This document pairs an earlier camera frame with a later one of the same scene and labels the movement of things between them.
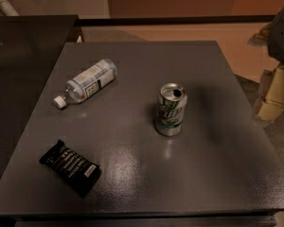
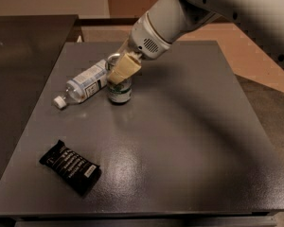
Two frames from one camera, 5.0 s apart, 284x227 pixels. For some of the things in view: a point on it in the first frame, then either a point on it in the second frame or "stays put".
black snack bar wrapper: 82,172 stays put
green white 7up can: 171,104 → 122,92
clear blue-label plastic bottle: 87,82 stays put
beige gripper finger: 277,96 → 146,42
